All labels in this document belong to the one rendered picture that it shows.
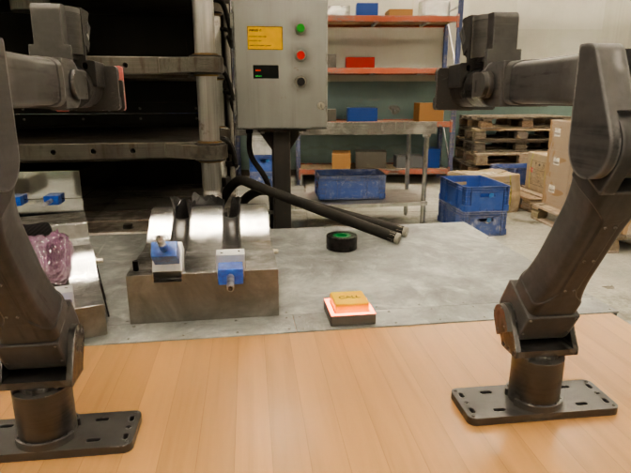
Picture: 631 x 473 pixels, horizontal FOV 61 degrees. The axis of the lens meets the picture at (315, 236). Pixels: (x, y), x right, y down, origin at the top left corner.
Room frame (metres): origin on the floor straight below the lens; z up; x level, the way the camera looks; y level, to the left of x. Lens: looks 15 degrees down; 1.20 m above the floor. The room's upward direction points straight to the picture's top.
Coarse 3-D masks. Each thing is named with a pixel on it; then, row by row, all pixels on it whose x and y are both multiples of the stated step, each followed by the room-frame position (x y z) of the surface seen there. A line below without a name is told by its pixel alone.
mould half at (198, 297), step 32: (160, 224) 1.12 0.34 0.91; (192, 224) 1.13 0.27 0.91; (256, 224) 1.15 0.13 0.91; (192, 256) 0.97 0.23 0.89; (256, 256) 0.96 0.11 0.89; (128, 288) 0.86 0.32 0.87; (160, 288) 0.86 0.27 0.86; (192, 288) 0.87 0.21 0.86; (224, 288) 0.88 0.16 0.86; (256, 288) 0.89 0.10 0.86; (160, 320) 0.86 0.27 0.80; (192, 320) 0.87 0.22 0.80
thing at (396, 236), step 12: (288, 192) 1.52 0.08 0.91; (300, 204) 1.48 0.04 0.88; (312, 204) 1.47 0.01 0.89; (324, 216) 1.45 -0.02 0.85; (336, 216) 1.43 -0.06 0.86; (348, 216) 1.42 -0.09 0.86; (360, 228) 1.40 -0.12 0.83; (372, 228) 1.38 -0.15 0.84; (384, 228) 1.38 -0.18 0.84; (396, 240) 1.35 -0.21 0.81
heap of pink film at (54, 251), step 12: (36, 240) 1.07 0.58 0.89; (48, 240) 0.98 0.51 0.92; (60, 240) 0.98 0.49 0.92; (36, 252) 0.96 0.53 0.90; (48, 252) 0.94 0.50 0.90; (60, 252) 0.95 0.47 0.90; (72, 252) 0.97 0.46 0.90; (48, 264) 0.92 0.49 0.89; (60, 264) 0.93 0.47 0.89; (48, 276) 0.91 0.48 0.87; (60, 276) 0.91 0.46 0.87
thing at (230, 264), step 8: (216, 256) 0.89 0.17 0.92; (224, 256) 0.89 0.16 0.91; (232, 256) 0.89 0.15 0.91; (240, 256) 0.89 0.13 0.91; (216, 264) 0.89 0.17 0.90; (224, 264) 0.88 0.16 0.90; (232, 264) 0.88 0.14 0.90; (240, 264) 0.88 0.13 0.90; (224, 272) 0.85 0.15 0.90; (232, 272) 0.85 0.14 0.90; (240, 272) 0.85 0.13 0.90; (224, 280) 0.85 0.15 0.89; (232, 280) 0.82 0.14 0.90; (240, 280) 0.85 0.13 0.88; (232, 288) 0.80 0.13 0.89
